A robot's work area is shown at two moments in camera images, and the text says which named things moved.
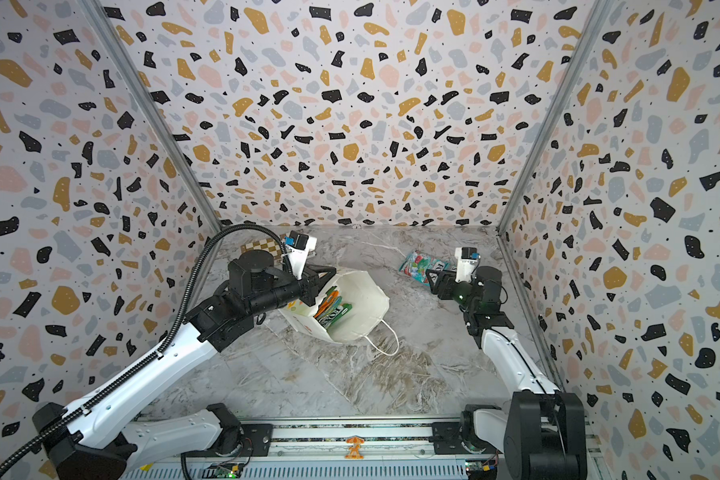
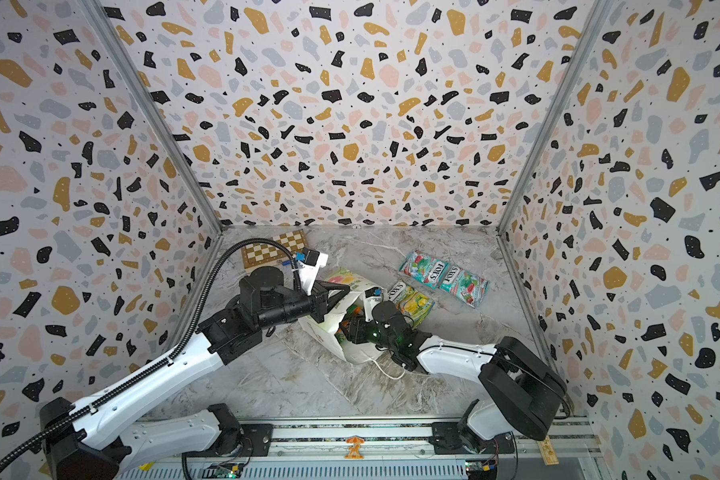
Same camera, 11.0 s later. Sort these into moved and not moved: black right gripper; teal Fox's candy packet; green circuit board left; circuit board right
Moved: black right gripper
Not moved: circuit board right; green circuit board left; teal Fox's candy packet
